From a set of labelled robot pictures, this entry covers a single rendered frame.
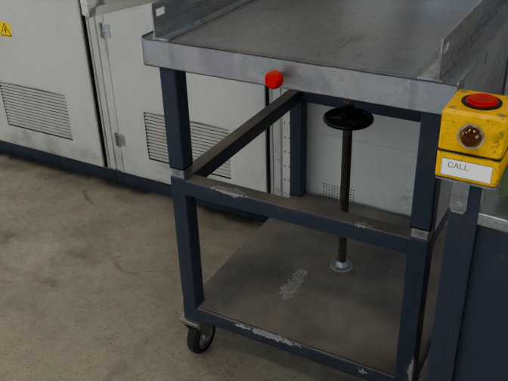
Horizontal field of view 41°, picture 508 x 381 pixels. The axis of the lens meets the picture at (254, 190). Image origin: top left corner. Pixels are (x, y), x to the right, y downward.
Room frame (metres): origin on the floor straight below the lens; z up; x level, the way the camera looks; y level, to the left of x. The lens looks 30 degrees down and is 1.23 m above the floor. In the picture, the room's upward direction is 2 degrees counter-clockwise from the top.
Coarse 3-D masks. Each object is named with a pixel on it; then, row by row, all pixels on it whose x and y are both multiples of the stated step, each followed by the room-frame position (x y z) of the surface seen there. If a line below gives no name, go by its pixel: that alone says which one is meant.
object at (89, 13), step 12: (84, 0) 1.49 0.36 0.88; (96, 0) 1.53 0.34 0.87; (108, 0) 1.55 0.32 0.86; (120, 0) 1.57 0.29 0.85; (132, 0) 1.56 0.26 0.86; (144, 0) 1.58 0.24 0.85; (156, 0) 1.60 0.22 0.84; (84, 12) 1.49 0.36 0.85; (96, 12) 1.49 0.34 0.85; (108, 12) 1.51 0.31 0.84
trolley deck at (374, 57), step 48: (288, 0) 1.55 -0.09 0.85; (336, 0) 1.54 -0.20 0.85; (384, 0) 1.52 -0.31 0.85; (432, 0) 1.51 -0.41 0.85; (144, 48) 1.30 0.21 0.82; (192, 48) 1.24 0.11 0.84; (240, 48) 1.21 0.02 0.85; (288, 48) 1.20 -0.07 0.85; (336, 48) 1.19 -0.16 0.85; (384, 48) 1.18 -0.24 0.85; (432, 48) 1.17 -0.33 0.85; (480, 48) 1.16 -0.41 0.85; (336, 96) 1.09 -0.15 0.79; (384, 96) 1.05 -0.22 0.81; (432, 96) 1.01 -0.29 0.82
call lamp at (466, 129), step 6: (462, 126) 0.76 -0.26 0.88; (468, 126) 0.76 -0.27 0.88; (474, 126) 0.75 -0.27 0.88; (462, 132) 0.75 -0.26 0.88; (468, 132) 0.75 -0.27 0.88; (474, 132) 0.75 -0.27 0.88; (480, 132) 0.75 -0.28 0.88; (462, 138) 0.75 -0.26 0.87; (468, 138) 0.74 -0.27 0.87; (474, 138) 0.74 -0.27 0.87; (480, 138) 0.74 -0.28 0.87; (462, 144) 0.76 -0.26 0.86; (468, 144) 0.75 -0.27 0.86; (474, 144) 0.74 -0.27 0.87; (480, 144) 0.75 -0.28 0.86
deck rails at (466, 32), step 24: (168, 0) 1.33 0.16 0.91; (192, 0) 1.40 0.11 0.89; (216, 0) 1.48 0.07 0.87; (240, 0) 1.55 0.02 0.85; (480, 0) 1.23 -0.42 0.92; (504, 0) 1.45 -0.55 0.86; (168, 24) 1.32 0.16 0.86; (192, 24) 1.36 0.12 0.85; (456, 24) 1.08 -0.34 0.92; (480, 24) 1.25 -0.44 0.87; (456, 48) 1.09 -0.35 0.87; (432, 72) 1.04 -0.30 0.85
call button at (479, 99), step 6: (468, 96) 0.81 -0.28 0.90; (474, 96) 0.80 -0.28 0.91; (480, 96) 0.80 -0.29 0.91; (486, 96) 0.80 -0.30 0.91; (492, 96) 0.80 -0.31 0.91; (468, 102) 0.79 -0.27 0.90; (474, 102) 0.78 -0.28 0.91; (480, 102) 0.78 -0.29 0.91; (486, 102) 0.78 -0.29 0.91; (492, 102) 0.78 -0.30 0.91; (498, 102) 0.78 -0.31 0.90
